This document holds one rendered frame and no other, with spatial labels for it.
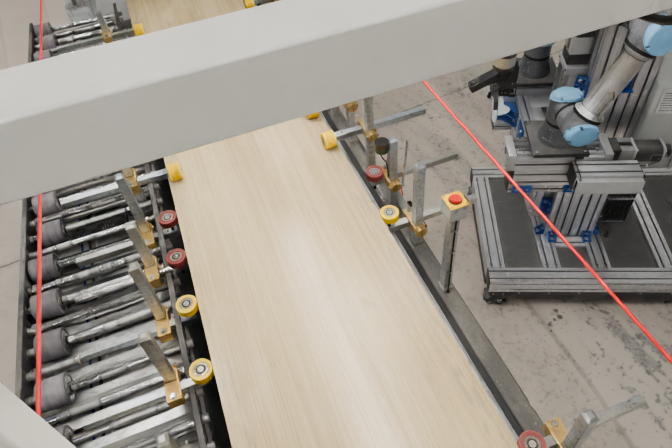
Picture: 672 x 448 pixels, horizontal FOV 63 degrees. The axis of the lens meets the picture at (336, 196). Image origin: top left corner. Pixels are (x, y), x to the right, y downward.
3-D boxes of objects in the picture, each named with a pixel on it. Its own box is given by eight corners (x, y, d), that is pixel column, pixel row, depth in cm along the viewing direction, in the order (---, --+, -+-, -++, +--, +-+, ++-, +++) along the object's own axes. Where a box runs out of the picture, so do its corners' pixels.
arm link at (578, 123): (573, 129, 221) (671, 6, 185) (587, 154, 211) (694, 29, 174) (548, 123, 218) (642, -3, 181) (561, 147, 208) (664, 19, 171)
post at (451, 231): (447, 281, 226) (456, 207, 193) (453, 290, 223) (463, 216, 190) (437, 284, 225) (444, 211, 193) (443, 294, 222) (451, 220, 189)
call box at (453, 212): (457, 205, 195) (459, 189, 189) (467, 218, 190) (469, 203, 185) (439, 211, 194) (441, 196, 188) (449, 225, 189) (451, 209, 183)
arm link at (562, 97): (570, 107, 228) (578, 80, 219) (582, 127, 219) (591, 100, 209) (541, 110, 228) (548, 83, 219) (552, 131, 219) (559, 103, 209)
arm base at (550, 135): (570, 124, 236) (575, 106, 229) (578, 148, 225) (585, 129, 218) (534, 125, 237) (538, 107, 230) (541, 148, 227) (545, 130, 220)
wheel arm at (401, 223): (472, 199, 245) (473, 192, 242) (476, 204, 243) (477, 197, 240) (383, 230, 237) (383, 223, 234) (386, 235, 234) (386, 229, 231)
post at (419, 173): (418, 239, 244) (422, 160, 209) (421, 245, 242) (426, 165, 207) (410, 242, 243) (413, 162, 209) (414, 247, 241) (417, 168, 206)
